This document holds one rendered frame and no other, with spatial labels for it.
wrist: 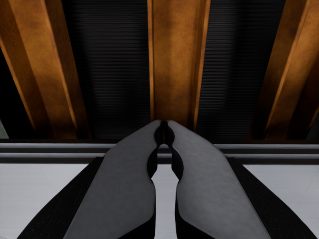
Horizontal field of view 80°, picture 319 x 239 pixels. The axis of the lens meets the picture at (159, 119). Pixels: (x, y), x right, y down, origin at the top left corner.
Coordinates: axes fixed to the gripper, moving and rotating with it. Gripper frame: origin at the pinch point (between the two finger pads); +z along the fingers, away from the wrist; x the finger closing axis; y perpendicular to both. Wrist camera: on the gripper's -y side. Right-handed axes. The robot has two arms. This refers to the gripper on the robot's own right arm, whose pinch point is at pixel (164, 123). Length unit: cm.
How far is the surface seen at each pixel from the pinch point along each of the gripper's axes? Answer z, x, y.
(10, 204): 5.9, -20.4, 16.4
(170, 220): 5.9, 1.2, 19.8
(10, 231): 5.9, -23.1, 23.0
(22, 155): 6.9, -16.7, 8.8
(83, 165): 5.9, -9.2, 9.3
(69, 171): 5.9, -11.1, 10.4
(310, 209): 5.9, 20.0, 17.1
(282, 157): 6.9, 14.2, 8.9
